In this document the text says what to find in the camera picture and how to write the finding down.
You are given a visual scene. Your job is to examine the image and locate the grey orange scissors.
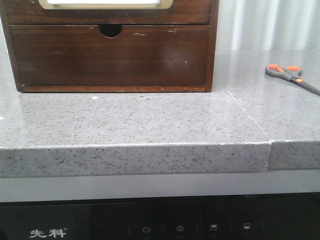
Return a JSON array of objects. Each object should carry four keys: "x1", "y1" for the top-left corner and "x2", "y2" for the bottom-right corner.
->
[{"x1": 265, "y1": 64, "x2": 320, "y2": 96}]

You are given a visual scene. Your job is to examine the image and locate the wooden drawer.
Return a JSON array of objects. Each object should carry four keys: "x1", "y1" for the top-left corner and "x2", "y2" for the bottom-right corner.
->
[
  {"x1": 0, "y1": 0, "x2": 211, "y2": 25},
  {"x1": 10, "y1": 25, "x2": 209, "y2": 86}
]

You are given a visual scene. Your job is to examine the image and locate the dark wooden drawer cabinet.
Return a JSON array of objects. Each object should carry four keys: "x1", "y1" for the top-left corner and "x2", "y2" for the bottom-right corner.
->
[{"x1": 0, "y1": 0, "x2": 219, "y2": 93}]

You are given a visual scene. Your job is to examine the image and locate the white curtain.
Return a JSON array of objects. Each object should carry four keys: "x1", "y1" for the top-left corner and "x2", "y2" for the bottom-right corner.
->
[{"x1": 216, "y1": 0, "x2": 320, "y2": 53}]

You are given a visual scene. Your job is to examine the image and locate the black appliance control panel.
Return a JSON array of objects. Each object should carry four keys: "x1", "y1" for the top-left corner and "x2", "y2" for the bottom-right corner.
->
[{"x1": 0, "y1": 192, "x2": 320, "y2": 240}]

